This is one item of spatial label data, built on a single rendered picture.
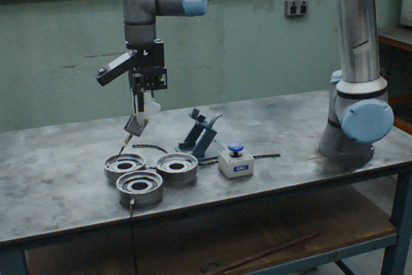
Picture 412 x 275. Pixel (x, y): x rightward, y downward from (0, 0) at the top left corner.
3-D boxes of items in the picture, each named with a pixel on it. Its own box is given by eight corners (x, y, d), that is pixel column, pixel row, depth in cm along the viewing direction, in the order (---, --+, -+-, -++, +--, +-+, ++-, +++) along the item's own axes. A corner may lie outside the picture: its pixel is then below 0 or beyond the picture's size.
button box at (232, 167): (228, 179, 113) (228, 161, 112) (217, 167, 120) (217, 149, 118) (257, 173, 116) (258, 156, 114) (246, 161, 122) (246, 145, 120)
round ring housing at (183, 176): (173, 192, 108) (172, 176, 107) (147, 176, 116) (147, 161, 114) (206, 177, 115) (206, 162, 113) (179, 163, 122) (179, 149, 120)
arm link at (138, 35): (127, 27, 102) (120, 21, 109) (128, 47, 104) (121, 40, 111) (159, 24, 104) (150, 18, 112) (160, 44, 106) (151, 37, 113)
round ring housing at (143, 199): (127, 183, 112) (125, 169, 110) (168, 187, 110) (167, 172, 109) (111, 206, 102) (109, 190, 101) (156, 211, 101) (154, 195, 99)
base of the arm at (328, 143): (351, 136, 136) (355, 105, 133) (384, 157, 123) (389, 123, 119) (308, 143, 132) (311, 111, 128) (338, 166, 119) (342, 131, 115)
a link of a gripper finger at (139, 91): (145, 113, 109) (142, 76, 107) (139, 113, 109) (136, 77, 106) (141, 108, 114) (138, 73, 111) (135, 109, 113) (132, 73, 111)
